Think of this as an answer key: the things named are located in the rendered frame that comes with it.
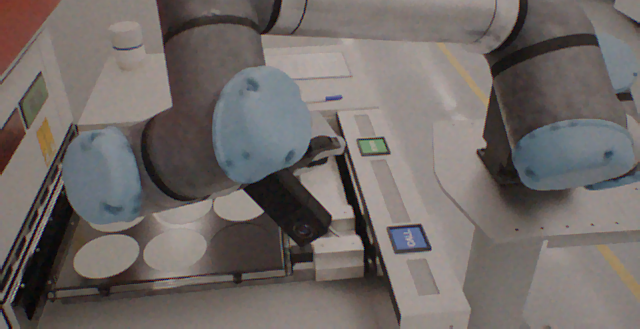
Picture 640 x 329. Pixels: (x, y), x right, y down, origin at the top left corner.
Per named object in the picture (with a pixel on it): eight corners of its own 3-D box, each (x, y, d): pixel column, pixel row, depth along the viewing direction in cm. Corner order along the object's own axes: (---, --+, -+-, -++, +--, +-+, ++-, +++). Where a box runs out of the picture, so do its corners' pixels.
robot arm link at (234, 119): (229, 2, 37) (126, 61, 43) (259, 164, 35) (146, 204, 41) (300, 29, 44) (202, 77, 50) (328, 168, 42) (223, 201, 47)
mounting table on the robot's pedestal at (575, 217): (570, 155, 153) (582, 113, 146) (673, 273, 116) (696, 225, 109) (407, 164, 149) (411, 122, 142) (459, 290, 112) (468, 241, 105)
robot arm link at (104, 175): (136, 217, 40) (67, 240, 44) (237, 192, 49) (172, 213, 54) (107, 111, 40) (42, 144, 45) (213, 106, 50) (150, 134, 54)
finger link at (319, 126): (341, 101, 72) (296, 107, 64) (363, 141, 71) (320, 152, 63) (325, 114, 74) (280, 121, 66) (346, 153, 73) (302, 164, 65)
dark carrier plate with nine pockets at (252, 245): (55, 291, 85) (54, 288, 85) (100, 163, 114) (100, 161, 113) (283, 269, 89) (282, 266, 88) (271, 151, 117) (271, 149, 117)
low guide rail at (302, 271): (62, 304, 93) (57, 291, 91) (65, 295, 94) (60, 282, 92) (361, 275, 98) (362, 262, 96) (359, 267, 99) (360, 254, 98)
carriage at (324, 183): (315, 282, 92) (315, 269, 91) (295, 159, 123) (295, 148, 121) (363, 277, 93) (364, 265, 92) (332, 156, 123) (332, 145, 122)
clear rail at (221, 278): (45, 302, 84) (43, 296, 83) (48, 295, 85) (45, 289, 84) (294, 278, 88) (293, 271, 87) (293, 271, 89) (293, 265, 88)
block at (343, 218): (309, 233, 98) (309, 220, 96) (307, 220, 101) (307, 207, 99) (354, 229, 99) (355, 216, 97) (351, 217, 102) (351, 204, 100)
